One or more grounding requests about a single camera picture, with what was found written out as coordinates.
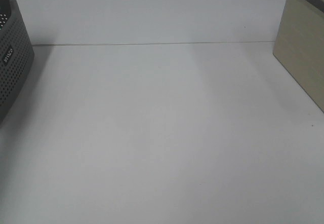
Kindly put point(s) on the beige storage box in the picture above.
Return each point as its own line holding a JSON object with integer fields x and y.
{"x": 299, "y": 45}

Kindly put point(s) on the grey perforated laundry basket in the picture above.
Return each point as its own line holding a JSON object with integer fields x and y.
{"x": 17, "y": 54}

